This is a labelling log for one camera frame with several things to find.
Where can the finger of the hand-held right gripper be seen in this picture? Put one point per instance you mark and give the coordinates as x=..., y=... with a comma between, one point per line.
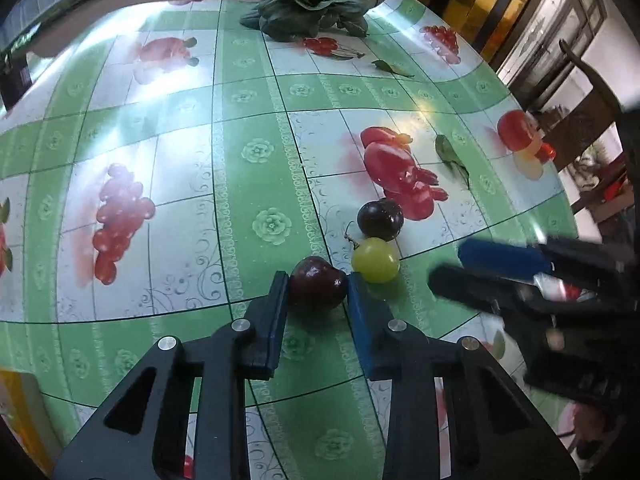
x=470, y=290
x=505, y=257

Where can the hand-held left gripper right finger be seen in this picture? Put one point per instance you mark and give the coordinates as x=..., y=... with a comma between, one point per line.
x=367, y=330

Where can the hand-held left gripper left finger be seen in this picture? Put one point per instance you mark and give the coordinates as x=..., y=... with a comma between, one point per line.
x=275, y=330

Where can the dark red grape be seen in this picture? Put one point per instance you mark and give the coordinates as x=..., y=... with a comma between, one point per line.
x=317, y=282

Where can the white tray with yellow rim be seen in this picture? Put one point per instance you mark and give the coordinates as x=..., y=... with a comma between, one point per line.
x=20, y=410

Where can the green grape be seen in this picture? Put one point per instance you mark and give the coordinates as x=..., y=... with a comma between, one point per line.
x=376, y=260

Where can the dark purple grape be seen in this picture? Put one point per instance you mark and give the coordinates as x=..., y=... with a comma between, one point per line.
x=380, y=219

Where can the loose green leaf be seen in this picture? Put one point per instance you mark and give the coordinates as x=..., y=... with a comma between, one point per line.
x=392, y=67
x=451, y=159

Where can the green fruit-print tablecloth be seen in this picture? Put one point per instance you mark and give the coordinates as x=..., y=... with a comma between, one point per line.
x=225, y=160

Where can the dark wooden chair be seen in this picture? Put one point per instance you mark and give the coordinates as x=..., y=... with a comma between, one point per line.
x=600, y=85

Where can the dark green leafy vegetable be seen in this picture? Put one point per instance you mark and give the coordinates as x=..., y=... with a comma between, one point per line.
x=310, y=5

